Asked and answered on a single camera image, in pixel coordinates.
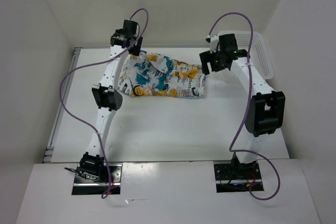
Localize white plastic basket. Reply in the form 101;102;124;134
218;30;274;80

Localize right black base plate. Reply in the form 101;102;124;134
214;161;264;193

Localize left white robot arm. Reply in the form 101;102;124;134
79;19;142;182

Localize colourful printed shorts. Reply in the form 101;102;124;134
118;51;206;98

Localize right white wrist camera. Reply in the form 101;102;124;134
206;34;220;53

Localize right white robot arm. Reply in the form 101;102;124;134
200;33;285;178

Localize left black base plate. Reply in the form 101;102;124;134
71;164;122;196

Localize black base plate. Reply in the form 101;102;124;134
71;164;122;196
214;161;264;193

